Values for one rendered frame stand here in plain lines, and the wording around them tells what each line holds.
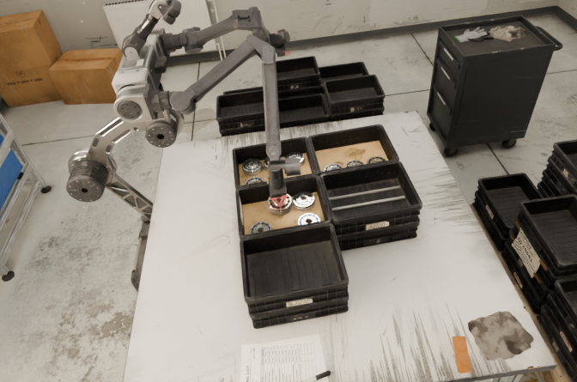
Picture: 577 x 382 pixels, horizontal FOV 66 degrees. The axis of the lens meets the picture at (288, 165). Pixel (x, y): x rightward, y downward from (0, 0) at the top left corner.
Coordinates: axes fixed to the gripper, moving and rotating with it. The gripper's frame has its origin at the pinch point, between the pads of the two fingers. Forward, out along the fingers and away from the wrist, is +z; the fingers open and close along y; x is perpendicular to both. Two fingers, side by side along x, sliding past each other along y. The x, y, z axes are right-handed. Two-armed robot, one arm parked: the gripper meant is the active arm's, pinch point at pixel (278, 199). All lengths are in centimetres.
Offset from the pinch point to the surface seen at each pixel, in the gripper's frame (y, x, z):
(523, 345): -63, -82, 29
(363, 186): 19, -42, 21
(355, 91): 150, -71, 59
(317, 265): -21.3, -12.1, 20.3
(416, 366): -63, -42, 31
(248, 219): 9.9, 14.8, 22.0
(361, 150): 45, -48, 21
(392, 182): 19, -57, 20
